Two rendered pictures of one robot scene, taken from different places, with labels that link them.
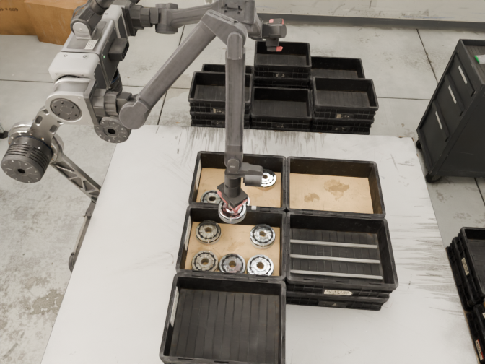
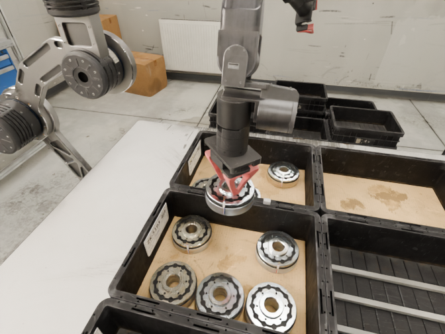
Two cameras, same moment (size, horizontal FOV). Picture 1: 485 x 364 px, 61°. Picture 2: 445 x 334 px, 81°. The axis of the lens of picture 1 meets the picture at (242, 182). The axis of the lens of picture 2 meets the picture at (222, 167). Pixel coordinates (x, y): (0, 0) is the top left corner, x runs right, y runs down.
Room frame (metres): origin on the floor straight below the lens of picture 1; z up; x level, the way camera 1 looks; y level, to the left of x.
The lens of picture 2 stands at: (0.48, -0.02, 1.42)
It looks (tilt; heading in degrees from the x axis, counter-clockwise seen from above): 39 degrees down; 10
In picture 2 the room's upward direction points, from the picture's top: straight up
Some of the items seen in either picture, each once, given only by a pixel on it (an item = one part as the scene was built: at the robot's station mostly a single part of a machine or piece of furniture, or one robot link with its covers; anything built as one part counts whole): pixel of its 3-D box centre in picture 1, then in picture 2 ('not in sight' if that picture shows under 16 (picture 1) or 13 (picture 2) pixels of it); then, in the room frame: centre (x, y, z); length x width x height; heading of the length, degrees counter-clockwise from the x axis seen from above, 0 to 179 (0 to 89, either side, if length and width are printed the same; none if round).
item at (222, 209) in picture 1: (232, 207); (230, 187); (0.87, 0.04, 1.04); 0.10 x 0.10 x 0.01
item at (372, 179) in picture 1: (330, 193); (385, 200); (1.08, -0.39, 0.87); 0.40 x 0.30 x 0.11; 87
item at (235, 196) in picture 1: (232, 188); (232, 139); (0.87, 0.03, 1.16); 0.10 x 0.07 x 0.07; 41
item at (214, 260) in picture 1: (204, 262); (173, 282); (0.74, 0.14, 0.86); 0.10 x 0.10 x 0.01
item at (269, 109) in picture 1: (278, 120); (293, 146); (2.14, -0.25, 0.31); 0.40 x 0.30 x 0.34; 88
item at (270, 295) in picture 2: (260, 266); (271, 305); (0.73, -0.07, 0.86); 0.05 x 0.05 x 0.01
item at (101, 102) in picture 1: (105, 103); not in sight; (0.96, 0.42, 1.45); 0.09 x 0.08 x 0.12; 178
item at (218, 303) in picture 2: (232, 264); (220, 294); (0.73, 0.03, 0.86); 0.05 x 0.05 x 0.01
